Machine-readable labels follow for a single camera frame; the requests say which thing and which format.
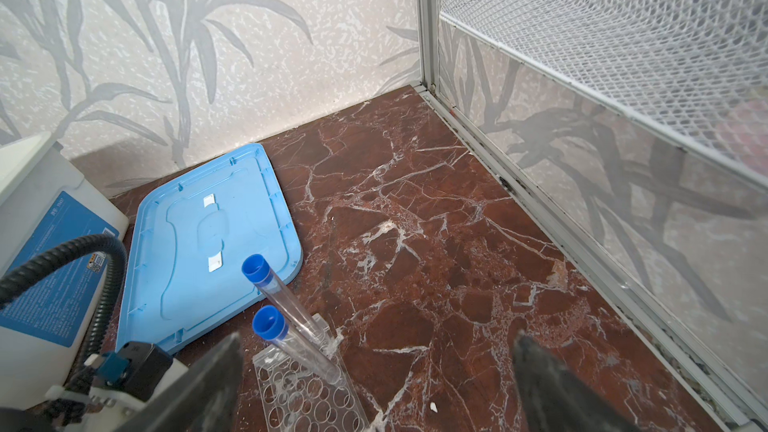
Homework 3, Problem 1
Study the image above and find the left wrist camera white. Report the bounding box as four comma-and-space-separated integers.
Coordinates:
42, 341, 188, 431

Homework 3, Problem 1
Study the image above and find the white wire mesh basket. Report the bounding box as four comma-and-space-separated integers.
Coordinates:
439, 0, 767, 188

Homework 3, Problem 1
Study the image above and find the blue capped test tube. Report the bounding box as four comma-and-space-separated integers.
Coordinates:
241, 254, 329, 349
252, 305, 342, 385

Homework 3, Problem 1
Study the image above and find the white plastic storage bin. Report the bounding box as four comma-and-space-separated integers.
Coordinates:
1, 132, 128, 409

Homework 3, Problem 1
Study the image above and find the blue plastic bin lid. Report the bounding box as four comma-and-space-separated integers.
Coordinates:
116, 144, 303, 354

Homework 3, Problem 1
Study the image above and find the aluminium frame post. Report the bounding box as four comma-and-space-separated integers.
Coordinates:
417, 0, 439, 94

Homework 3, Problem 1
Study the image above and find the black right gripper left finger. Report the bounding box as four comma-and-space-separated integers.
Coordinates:
118, 332, 244, 431

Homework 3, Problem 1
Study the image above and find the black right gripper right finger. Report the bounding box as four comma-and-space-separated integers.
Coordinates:
512, 333, 638, 431

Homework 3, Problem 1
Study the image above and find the pink object in basket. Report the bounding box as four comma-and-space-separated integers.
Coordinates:
716, 99, 767, 176

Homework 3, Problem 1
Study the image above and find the clear test tube rack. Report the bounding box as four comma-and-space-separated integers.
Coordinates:
252, 314, 369, 431

